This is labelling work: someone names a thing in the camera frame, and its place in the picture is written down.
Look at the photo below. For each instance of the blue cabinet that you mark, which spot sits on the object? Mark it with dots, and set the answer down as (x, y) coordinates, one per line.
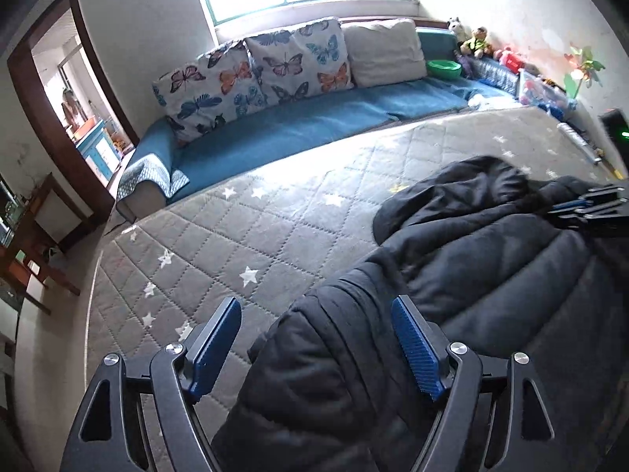
(100, 150)

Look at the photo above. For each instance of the brown plush bear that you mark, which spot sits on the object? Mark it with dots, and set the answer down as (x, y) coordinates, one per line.
(476, 42)

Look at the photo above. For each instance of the butterfly print pillow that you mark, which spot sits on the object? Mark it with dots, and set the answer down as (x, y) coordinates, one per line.
(299, 61)
(211, 88)

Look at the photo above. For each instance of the clear plastic box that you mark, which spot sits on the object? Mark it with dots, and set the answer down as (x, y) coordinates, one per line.
(540, 91)

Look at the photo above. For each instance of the dark wooden door frame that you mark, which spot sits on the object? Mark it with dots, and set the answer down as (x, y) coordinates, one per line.
(44, 83)

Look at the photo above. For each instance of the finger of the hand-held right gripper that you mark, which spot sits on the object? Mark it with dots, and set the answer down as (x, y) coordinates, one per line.
(597, 220)
(572, 203)

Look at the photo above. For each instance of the blue covered sofa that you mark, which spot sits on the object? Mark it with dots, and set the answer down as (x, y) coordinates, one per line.
(304, 128)

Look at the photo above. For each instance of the purple plush toy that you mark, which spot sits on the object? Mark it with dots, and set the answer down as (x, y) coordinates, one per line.
(464, 65)

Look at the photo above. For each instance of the red box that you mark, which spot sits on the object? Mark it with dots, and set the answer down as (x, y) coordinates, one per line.
(511, 59)

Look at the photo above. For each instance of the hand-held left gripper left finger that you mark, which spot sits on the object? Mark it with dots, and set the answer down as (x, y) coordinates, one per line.
(216, 349)

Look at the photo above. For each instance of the colourful pinwheel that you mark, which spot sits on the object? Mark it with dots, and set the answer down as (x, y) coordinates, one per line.
(582, 69)

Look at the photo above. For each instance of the grey quilted star mattress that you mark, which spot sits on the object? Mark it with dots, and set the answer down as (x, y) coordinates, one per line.
(245, 226)

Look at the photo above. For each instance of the wooden desk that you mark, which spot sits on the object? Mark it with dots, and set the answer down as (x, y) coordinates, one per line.
(19, 250)

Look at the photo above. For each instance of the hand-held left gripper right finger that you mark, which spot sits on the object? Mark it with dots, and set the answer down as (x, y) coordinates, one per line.
(417, 349)

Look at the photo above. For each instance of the white plush dog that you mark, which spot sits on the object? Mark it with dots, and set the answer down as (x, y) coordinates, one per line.
(457, 27)

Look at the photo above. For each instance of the black puffer jacket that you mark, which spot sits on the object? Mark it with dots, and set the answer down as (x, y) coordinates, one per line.
(491, 265)

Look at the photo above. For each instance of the white crumpled cloth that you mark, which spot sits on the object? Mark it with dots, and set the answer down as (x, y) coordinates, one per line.
(484, 101)

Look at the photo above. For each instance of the white pillow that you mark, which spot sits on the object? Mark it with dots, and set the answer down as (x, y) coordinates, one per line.
(383, 51)

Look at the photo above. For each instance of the green plastic basin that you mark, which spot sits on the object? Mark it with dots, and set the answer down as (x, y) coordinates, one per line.
(443, 68)

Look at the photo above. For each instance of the hanging clothes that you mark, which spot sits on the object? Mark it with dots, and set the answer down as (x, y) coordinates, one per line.
(70, 108)

